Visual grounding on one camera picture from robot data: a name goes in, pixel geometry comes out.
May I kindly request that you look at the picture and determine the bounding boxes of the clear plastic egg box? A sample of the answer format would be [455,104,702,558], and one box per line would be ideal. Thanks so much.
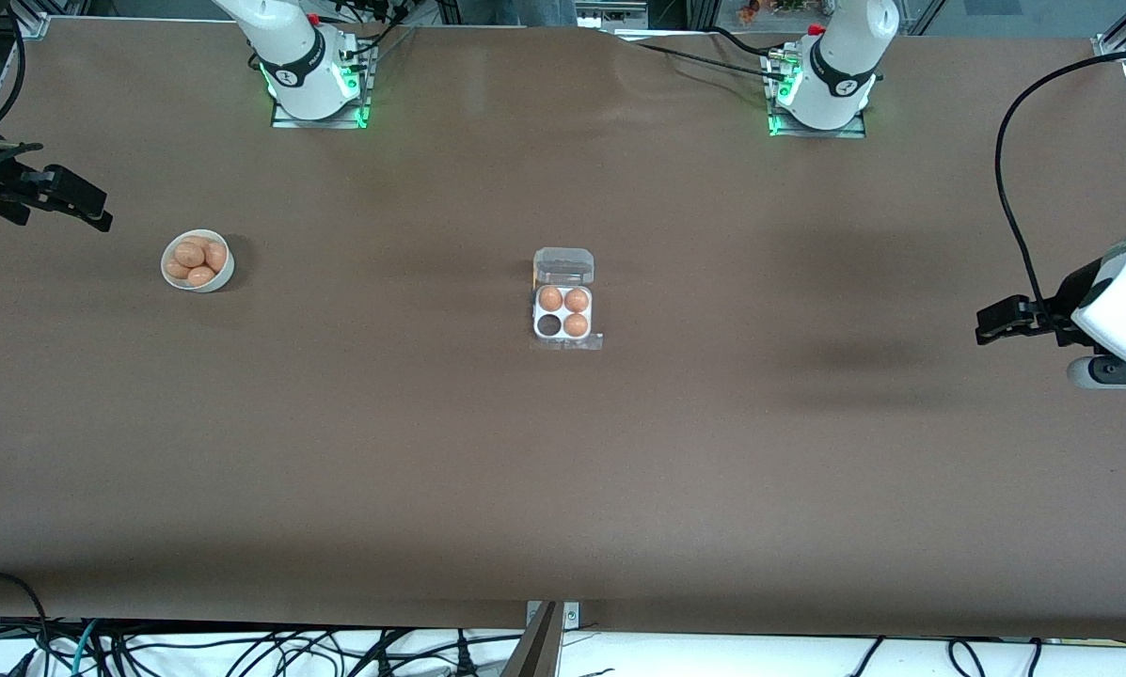
[532,247,595,342]

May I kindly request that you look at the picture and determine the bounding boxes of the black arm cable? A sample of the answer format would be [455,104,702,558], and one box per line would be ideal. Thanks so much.
[994,47,1126,316]
[0,14,27,130]

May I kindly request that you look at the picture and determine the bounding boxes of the metal table edge bracket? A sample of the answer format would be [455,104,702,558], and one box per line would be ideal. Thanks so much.
[525,601,581,633]

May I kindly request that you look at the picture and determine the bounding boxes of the white round bowl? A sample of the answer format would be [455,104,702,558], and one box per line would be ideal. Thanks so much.
[161,229,235,293]

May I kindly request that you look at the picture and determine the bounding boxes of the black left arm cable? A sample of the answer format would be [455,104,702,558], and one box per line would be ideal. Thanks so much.
[994,47,1126,316]

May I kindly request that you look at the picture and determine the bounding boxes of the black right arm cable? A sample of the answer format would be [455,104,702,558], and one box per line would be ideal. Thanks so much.
[0,14,27,130]

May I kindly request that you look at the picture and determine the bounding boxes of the teal cable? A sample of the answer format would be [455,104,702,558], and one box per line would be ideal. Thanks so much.
[71,618,104,677]

